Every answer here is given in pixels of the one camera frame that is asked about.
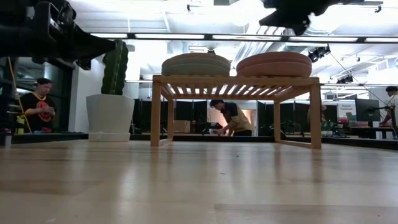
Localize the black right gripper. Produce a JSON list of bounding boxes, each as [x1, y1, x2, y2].
[[258, 0, 337, 36]]

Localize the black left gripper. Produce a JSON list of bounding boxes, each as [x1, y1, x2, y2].
[[30, 23, 118, 71]]

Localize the beige plate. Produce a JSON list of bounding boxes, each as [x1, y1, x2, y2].
[[161, 52, 231, 68]]

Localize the slatted wooden shelf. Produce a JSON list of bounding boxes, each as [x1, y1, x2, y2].
[[150, 74, 322, 149]]

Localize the tall green cactus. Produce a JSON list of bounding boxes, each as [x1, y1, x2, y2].
[[100, 39, 129, 96]]

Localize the black track spotlights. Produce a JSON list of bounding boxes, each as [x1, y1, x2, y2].
[[307, 45, 331, 63], [337, 74, 354, 85]]

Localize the white plant pot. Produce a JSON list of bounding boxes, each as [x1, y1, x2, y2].
[[85, 94, 136, 143]]

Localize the ceiling light strip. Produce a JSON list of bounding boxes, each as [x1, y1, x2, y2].
[[90, 32, 398, 44]]

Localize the white sign board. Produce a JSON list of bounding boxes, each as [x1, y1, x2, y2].
[[338, 102, 357, 119]]

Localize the dark computer monitor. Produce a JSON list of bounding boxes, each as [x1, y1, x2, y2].
[[354, 98, 381, 123]]

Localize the cardboard box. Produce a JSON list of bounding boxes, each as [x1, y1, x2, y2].
[[173, 119, 192, 134]]

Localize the black background machine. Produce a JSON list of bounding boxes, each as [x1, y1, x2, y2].
[[201, 121, 224, 136]]

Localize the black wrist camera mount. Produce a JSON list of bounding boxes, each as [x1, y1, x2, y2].
[[37, 0, 77, 32]]

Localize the black ceiling mount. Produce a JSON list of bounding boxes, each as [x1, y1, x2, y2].
[[354, 0, 384, 14]]

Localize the yellow cable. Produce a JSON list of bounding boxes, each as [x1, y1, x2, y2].
[[7, 57, 33, 134]]

